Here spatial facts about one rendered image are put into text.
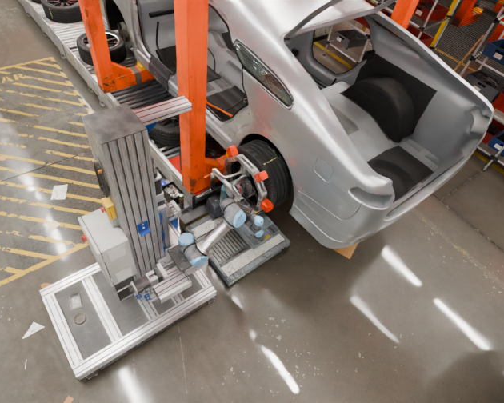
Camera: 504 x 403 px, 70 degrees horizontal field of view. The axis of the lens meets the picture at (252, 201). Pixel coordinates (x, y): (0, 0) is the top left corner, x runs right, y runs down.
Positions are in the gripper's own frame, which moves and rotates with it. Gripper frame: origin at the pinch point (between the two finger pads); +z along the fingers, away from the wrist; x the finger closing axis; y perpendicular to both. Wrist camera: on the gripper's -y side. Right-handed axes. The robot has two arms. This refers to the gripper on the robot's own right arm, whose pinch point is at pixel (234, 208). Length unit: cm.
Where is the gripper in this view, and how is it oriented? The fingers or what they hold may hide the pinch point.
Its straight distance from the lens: 313.4
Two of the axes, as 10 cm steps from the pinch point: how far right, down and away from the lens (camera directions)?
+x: -7.7, 4.3, -4.7
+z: -6.2, -6.5, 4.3
